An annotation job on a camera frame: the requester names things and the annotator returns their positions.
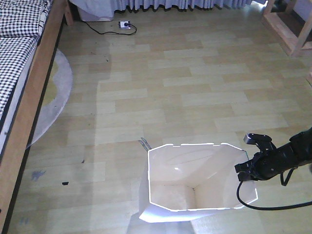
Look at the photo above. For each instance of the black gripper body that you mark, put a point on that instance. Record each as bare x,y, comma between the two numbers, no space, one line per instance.
264,166

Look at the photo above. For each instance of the white plastic trash bin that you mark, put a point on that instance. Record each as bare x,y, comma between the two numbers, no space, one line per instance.
190,181

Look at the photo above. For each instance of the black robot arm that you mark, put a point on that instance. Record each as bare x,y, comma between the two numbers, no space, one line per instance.
301,144

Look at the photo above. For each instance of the floor power outlet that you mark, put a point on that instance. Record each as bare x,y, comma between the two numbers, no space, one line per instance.
124,24

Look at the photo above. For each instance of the grey round rug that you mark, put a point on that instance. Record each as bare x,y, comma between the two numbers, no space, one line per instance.
57,93

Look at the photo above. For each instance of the light grey curtain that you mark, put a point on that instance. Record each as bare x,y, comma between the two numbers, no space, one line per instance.
102,10

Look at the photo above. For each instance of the black white checkered bedding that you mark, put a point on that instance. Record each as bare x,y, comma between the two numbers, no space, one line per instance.
21,25

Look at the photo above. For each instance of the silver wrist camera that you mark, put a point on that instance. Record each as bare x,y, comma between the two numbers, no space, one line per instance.
253,139

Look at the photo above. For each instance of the wooden furniture frame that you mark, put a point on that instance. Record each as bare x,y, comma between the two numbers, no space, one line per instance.
292,36

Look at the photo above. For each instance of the wooden bed frame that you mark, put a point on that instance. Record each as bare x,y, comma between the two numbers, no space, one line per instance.
20,114

